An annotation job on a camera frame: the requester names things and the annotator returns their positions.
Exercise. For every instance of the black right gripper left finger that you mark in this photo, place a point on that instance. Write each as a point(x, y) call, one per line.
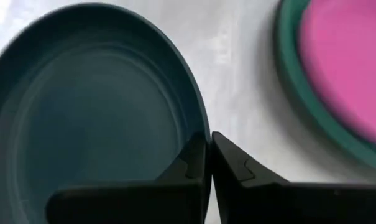
point(163, 202)

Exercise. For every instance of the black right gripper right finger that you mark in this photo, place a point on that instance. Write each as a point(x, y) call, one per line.
point(268, 202)

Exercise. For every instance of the slate grey plastic plate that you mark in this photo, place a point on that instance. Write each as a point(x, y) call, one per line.
point(91, 109)

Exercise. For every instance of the teal opaque plastic plate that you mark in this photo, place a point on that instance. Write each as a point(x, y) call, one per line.
point(291, 81)

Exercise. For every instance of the pink opaque plastic plate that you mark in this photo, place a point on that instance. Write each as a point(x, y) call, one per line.
point(349, 62)

